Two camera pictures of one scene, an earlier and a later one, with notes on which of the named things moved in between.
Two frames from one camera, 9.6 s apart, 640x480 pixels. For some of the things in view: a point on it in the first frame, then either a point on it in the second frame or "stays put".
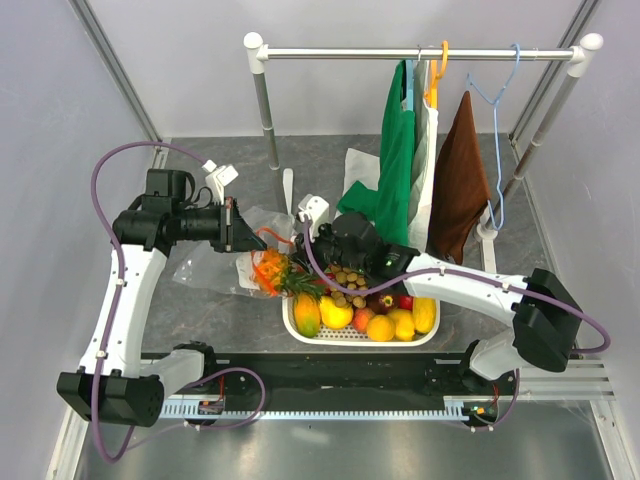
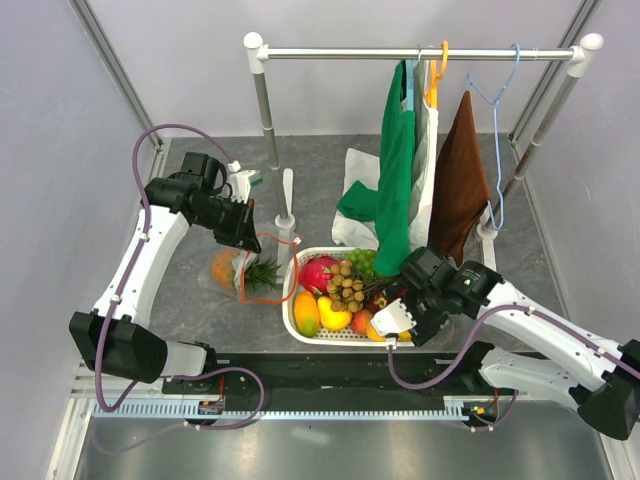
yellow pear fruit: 333,316 stays put
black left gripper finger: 244,237 stays put
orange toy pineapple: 274,273 → 261,271
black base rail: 349,377 stays put
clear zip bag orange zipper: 233,270 → 265,274
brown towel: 460,191 stays put
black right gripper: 323,230 → 425,327
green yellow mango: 308,314 stays put
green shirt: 389,200 stays put
